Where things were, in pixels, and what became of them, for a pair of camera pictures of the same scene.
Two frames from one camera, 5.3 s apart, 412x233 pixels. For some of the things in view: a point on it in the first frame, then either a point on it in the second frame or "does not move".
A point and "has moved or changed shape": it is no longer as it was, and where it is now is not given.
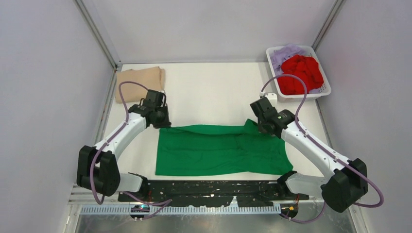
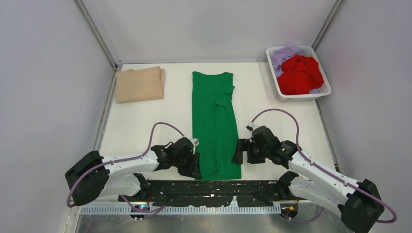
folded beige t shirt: [153, 78] does not move
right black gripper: [260, 127] to [243, 144]
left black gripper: [166, 123] to [193, 171]
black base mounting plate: [204, 193] does not move
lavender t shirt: [280, 53] does not move
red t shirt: [307, 68] does not move
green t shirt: [220, 150] has moved or changed shape
